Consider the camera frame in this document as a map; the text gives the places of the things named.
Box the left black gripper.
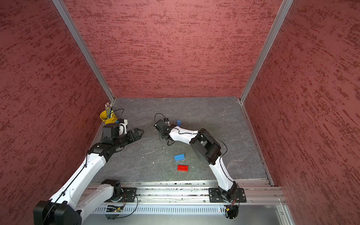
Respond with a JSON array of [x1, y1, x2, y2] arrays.
[[113, 128, 144, 149]]

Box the red lego brick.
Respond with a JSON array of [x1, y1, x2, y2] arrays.
[[177, 165, 188, 172]]

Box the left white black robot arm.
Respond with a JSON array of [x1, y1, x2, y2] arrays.
[[33, 123, 144, 225]]

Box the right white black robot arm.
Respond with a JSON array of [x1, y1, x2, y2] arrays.
[[154, 120, 238, 203]]

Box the yellow pencil cup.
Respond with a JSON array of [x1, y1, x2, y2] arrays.
[[99, 111, 118, 125]]

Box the pencils in cup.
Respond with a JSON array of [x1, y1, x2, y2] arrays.
[[105, 102, 112, 120]]

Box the left controller board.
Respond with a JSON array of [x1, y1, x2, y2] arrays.
[[106, 205, 124, 213]]

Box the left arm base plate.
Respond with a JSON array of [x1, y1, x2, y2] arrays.
[[106, 187, 137, 203]]

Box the aluminium front rail frame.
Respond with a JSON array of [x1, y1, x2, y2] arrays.
[[81, 179, 295, 225]]

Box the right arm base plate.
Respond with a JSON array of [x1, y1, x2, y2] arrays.
[[209, 188, 247, 203]]

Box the right black connector mount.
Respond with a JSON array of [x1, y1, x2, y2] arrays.
[[225, 205, 239, 219]]

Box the left corner aluminium post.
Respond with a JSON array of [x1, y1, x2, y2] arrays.
[[52, 0, 116, 103]]

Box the corner aluminium post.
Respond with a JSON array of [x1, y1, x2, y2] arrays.
[[240, 0, 293, 105], [52, 0, 116, 103]]

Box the right corner aluminium post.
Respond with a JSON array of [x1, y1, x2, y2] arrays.
[[240, 0, 293, 105]]

